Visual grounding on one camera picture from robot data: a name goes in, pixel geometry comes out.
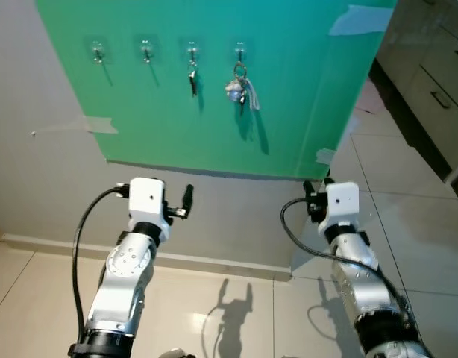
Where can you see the clear adhesive wall hook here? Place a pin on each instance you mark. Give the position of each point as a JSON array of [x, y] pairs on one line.
[[192, 49], [98, 49], [240, 51], [146, 49]]

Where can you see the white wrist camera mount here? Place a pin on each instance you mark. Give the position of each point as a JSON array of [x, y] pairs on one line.
[[147, 200], [342, 201]]

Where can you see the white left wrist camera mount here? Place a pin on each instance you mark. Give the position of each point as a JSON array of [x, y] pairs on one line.
[[147, 200]]

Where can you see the small black key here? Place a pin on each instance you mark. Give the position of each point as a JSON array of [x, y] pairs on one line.
[[192, 78]]

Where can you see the grey drawer cabinet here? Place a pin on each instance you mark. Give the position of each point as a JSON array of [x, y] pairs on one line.
[[430, 67]]

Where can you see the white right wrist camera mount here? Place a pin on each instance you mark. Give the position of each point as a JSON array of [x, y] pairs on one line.
[[342, 201]]

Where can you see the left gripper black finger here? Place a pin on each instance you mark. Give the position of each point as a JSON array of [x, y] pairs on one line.
[[188, 197]]

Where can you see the small clear tape piece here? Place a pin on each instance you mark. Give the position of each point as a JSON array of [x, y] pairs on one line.
[[326, 156]]

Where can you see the dark green poster board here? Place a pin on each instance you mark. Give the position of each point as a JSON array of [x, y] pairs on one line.
[[214, 112]]

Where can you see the wide clear tape patch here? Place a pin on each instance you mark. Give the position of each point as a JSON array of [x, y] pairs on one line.
[[359, 21]]

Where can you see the long beige masking tape strip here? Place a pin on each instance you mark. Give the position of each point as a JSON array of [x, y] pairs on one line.
[[95, 124]]

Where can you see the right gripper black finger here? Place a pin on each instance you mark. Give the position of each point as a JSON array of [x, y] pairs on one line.
[[309, 188]]

